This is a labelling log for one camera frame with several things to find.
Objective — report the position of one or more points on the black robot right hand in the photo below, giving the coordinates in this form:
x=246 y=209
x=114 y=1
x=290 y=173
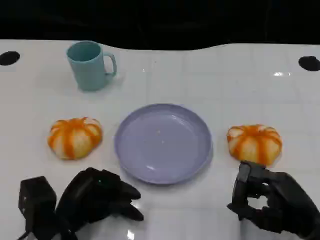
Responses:
x=287 y=195

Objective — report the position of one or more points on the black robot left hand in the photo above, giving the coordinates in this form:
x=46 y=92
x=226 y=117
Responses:
x=85 y=195

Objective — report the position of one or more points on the orange white toy bread roll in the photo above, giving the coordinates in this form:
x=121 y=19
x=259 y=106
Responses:
x=253 y=143
x=75 y=138

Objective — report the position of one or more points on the lilac plate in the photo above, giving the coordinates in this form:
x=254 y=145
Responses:
x=163 y=143

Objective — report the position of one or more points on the pale green mug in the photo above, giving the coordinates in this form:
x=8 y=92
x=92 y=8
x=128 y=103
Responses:
x=86 y=68

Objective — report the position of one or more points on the black table grommet hole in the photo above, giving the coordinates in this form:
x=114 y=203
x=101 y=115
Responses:
x=9 y=58
x=310 y=63

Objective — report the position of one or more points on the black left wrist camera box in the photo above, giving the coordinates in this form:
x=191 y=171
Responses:
x=36 y=200

